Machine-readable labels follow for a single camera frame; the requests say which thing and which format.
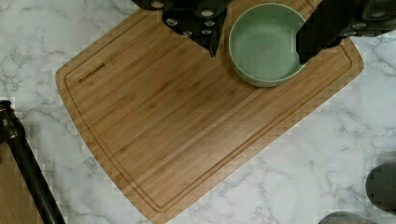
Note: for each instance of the dark grey round object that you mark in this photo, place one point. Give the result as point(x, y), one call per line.
point(380, 187)

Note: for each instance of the grey metal lid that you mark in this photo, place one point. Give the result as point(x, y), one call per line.
point(345, 218)

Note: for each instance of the green ceramic bowl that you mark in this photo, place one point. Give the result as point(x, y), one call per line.
point(262, 44)

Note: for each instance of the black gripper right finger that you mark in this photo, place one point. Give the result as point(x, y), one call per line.
point(334, 20)

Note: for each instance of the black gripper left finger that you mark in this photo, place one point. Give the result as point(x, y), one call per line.
point(200, 20)

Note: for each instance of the wooden drawer front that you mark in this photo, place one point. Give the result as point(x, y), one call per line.
point(16, 203)

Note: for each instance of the black drawer handle bar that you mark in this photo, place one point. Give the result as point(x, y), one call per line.
point(13, 133)

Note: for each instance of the bamboo cutting board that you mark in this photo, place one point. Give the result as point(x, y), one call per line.
point(168, 121)

